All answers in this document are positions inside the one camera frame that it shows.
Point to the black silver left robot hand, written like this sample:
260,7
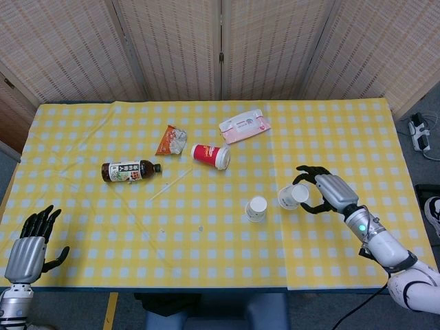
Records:
25,259

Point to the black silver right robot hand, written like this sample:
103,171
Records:
335,192

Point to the small white paper cup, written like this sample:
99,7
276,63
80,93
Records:
292,196
256,208

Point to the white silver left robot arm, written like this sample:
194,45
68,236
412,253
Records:
13,306

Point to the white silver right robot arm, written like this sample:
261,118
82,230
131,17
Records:
388,245

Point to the yellow white checkered tablecloth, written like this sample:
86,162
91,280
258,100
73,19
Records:
103,223
326,137

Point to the black flat box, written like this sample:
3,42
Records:
428,190

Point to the yellow floor tape strip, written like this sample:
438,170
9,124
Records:
110,311

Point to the white power strip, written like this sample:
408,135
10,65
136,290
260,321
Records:
419,132

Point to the pink white wet wipes pack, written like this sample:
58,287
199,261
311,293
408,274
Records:
244,129

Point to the red paper cup white lid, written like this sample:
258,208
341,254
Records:
208,155

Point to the brown tea bottle with label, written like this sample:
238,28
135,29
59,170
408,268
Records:
129,170

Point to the beige woven folding screen panel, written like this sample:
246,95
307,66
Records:
268,48
175,48
385,44
62,48

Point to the clear plastic straw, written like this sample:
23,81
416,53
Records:
170,185

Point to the crumpled orange snack wrapper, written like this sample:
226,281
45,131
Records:
170,141

